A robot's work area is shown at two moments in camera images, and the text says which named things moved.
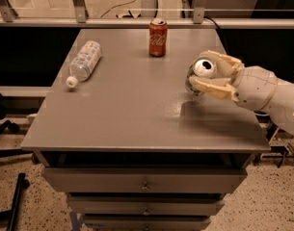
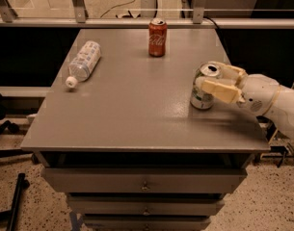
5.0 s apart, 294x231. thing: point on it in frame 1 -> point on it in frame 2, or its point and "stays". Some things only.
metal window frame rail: [4, 16] stays
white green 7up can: [201, 66] -> [200, 99]
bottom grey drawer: [147, 222] stays
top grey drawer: [145, 179] stays
